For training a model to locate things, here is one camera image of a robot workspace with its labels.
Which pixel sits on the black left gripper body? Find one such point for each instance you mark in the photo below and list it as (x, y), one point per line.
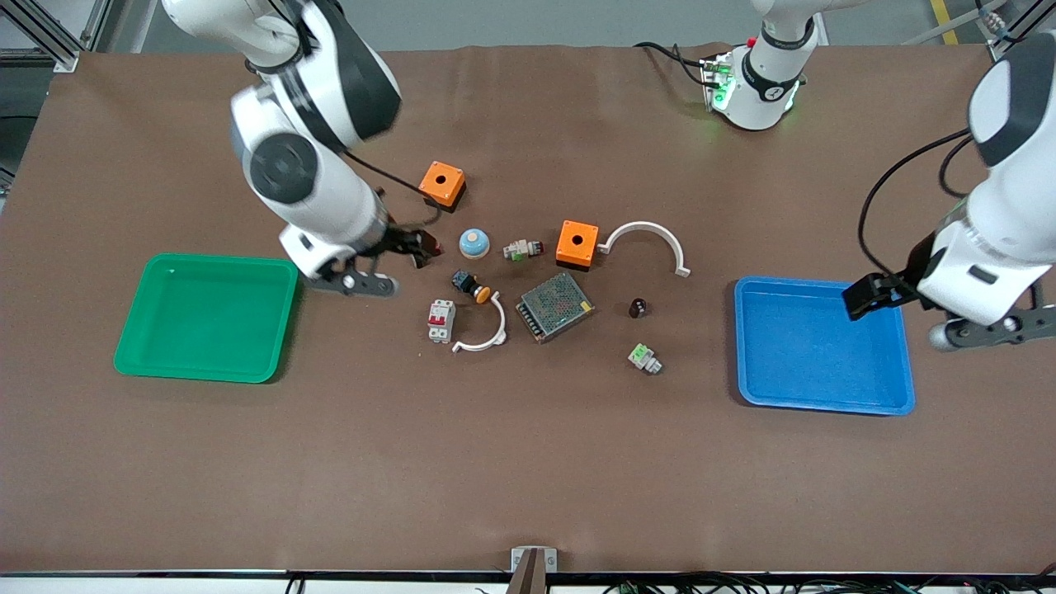
(910, 276)

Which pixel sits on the green plastic tray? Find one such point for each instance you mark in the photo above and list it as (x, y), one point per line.
(206, 322)

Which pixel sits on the blue plastic tray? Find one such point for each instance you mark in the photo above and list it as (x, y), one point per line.
(808, 371)

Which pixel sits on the small white semicircular clamp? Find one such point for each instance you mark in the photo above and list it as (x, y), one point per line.
(499, 326)

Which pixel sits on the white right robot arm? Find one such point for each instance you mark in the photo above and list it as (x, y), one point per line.
(305, 165)

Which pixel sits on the white red circuit breaker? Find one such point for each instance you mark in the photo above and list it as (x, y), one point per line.
(441, 320)

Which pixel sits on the brown table mat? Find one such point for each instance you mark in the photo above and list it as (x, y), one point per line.
(528, 462)

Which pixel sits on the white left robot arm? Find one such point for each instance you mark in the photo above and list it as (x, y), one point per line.
(1015, 206)

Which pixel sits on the aluminium frame profile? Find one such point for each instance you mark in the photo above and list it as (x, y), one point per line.
(1011, 29)
(49, 37)

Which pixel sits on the blue dome button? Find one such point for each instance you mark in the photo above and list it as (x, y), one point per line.
(474, 244)

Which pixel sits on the black orange-headed push button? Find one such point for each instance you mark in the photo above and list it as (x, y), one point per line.
(469, 285)

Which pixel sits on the green white switch module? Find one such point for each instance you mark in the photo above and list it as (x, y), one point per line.
(643, 358)

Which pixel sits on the large white semicircular clamp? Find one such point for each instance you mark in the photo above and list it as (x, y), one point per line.
(652, 226)

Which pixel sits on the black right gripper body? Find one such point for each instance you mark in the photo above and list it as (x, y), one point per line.
(401, 240)

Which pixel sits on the metal mesh power supply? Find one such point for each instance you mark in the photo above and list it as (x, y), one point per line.
(554, 307)

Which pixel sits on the orange button box black base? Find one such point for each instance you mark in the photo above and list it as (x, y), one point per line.
(569, 247)
(429, 186)

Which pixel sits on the black red push switch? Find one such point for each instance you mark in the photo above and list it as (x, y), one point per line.
(435, 246)

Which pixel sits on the grey metal edge bracket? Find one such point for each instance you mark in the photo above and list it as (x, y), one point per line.
(533, 563)

